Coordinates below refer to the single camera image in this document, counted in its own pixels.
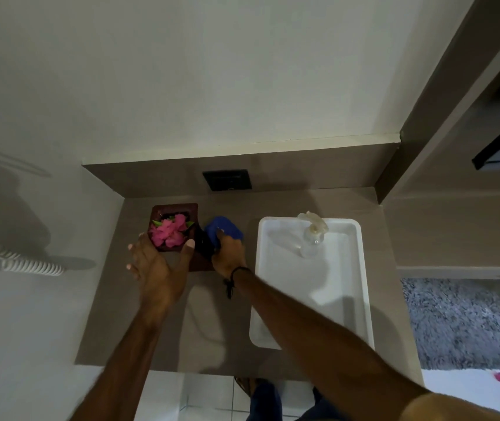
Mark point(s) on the person's left hand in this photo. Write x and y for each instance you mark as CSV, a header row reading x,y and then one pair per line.
x,y
158,282

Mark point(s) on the person's right hand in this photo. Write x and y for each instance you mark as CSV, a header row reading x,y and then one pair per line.
x,y
229,255

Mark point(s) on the person's left thumb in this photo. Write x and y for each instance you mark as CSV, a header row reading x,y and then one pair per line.
x,y
187,256

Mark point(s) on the person's right thumb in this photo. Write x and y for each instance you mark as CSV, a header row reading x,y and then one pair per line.
x,y
220,236

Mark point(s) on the person's left middle finger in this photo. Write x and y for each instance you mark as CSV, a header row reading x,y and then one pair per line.
x,y
133,254

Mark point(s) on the blue cleaning cloth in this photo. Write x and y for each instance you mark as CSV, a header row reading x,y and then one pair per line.
x,y
226,225

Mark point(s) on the brown wooden flower pot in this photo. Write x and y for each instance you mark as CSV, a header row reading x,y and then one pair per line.
x,y
175,212

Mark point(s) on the person's left forearm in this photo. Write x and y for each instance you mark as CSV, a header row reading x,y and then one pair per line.
x,y
123,368

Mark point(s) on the person's right forearm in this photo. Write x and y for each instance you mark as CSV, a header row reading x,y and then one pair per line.
x,y
311,337

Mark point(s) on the pink artificial flowers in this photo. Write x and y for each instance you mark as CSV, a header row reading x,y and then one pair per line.
x,y
169,232

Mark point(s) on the black wrist band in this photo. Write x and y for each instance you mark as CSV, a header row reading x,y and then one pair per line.
x,y
232,278

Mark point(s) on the clear spray bottle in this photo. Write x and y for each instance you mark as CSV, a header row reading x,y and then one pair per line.
x,y
312,238

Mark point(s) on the white plastic tray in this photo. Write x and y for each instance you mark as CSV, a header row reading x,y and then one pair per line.
x,y
320,293

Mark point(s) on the person's brown sandal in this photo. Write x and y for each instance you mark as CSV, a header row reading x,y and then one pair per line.
x,y
243,384

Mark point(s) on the person's blue jeans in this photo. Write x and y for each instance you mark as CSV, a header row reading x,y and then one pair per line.
x,y
267,403

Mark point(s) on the brown wooden cabinet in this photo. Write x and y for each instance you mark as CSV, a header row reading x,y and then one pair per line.
x,y
443,170

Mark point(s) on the grey shaggy rug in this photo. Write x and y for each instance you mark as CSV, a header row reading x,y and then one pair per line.
x,y
465,324

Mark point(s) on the person's tan shirt sleeve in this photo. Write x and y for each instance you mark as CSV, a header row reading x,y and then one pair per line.
x,y
447,409

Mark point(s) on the black wall socket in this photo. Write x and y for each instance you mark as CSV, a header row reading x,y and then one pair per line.
x,y
226,180

